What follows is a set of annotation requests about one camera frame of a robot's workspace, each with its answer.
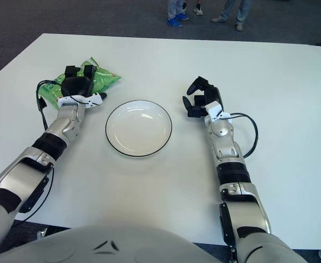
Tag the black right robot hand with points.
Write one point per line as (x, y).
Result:
(213, 94)

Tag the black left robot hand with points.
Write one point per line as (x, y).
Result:
(75, 86)

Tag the green snack bag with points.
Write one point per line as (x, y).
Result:
(105, 79)

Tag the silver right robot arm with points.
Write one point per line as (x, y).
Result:
(244, 205)

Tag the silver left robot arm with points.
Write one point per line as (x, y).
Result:
(20, 175)

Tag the white plate black rim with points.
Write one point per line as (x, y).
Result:
(138, 128)

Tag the person with white sneaker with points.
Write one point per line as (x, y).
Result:
(198, 11)

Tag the person with beige shoes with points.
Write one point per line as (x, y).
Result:
(244, 11)

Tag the person with blue shoes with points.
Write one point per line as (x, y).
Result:
(174, 11)

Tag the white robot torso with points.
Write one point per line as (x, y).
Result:
(108, 246)

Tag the shiny metal bracket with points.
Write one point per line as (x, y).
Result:
(41, 233)

